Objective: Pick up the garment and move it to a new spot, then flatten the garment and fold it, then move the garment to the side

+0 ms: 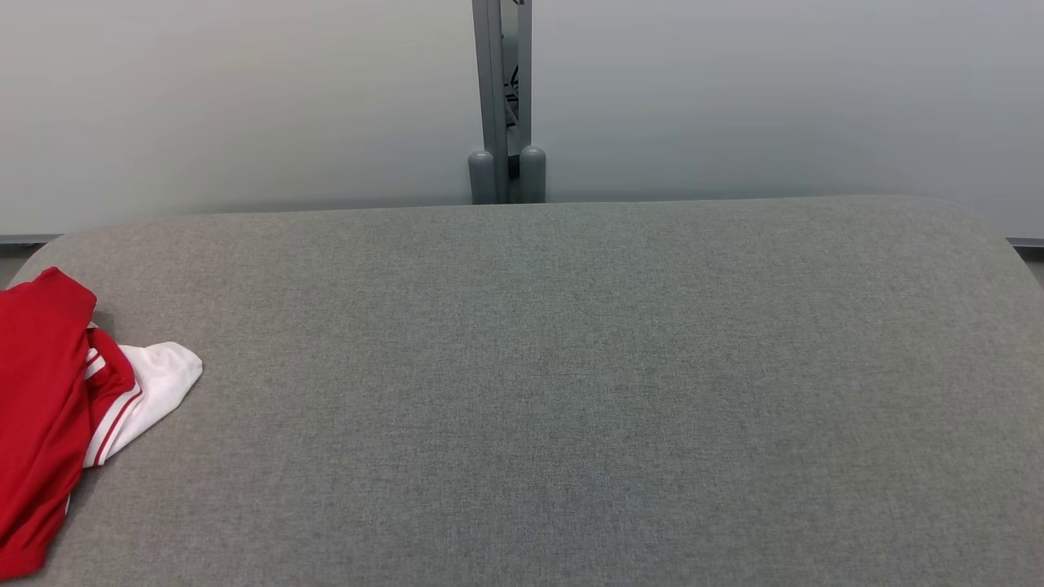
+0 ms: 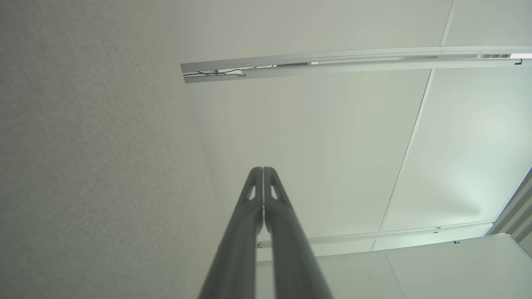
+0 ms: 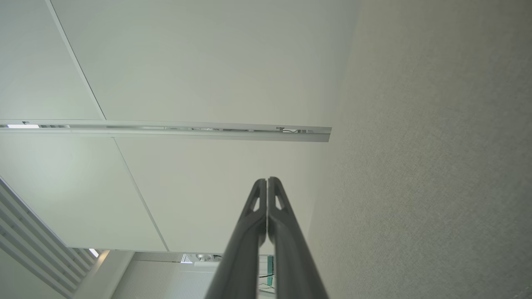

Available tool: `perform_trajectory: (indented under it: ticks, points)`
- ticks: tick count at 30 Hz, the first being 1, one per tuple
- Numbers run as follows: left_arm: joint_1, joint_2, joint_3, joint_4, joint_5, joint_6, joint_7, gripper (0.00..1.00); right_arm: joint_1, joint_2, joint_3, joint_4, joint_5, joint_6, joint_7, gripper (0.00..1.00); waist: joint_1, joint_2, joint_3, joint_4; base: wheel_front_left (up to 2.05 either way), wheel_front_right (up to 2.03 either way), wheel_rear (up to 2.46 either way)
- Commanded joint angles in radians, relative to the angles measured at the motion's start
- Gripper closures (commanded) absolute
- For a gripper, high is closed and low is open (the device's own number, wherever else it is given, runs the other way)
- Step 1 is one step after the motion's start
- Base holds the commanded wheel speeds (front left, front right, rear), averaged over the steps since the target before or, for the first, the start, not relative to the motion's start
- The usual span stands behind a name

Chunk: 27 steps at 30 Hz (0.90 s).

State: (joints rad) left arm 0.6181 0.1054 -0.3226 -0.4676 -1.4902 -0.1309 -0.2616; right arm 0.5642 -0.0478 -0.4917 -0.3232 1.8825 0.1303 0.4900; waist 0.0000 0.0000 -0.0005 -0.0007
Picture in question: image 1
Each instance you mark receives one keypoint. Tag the red shorts white trim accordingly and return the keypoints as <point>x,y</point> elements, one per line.
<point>37,391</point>

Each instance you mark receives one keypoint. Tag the grey cylindrical post foot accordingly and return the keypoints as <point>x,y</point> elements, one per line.
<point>533,174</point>
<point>481,178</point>

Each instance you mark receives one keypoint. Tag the grey metal partition post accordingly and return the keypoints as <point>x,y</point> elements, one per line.
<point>493,73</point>

